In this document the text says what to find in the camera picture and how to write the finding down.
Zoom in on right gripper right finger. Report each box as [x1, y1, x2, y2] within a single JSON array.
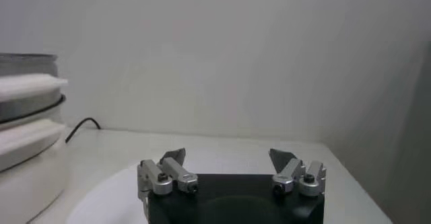
[[268, 147, 327, 198]]

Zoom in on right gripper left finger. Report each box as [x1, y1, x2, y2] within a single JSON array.
[[137, 147, 199, 201]]

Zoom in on white round plate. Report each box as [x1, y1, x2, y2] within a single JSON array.
[[65, 153, 324, 224]]

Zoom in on black pot power cord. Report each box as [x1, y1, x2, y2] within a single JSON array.
[[65, 116, 102, 145]]

